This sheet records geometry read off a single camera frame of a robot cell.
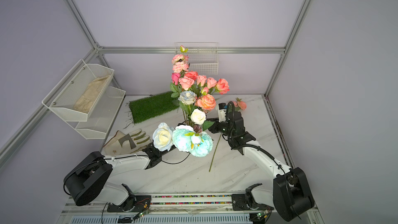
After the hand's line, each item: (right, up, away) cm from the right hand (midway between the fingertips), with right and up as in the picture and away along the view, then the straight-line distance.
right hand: (205, 122), depth 80 cm
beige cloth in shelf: (-61, +11, -4) cm, 62 cm away
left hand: (-8, -7, +4) cm, 11 cm away
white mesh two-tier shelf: (-64, -1, +10) cm, 65 cm away
